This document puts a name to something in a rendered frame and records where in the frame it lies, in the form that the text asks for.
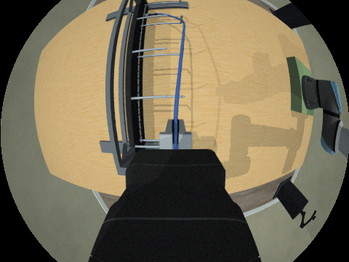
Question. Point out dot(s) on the blue cable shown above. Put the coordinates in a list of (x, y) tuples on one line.
[(177, 92)]

